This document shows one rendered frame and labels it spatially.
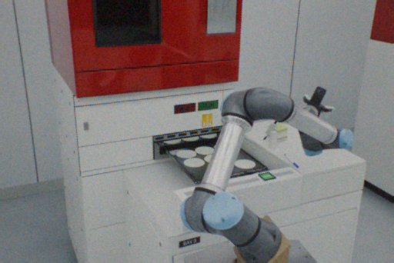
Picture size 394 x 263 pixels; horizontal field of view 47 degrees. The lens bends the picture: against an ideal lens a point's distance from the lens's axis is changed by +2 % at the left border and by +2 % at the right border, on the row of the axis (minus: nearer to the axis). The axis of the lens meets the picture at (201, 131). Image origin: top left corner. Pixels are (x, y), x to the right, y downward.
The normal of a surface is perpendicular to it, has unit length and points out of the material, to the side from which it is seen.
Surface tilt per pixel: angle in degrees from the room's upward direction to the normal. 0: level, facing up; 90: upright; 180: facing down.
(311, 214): 90
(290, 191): 90
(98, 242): 90
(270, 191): 90
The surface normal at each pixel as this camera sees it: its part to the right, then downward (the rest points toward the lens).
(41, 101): 0.43, 0.33
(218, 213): -0.57, -0.62
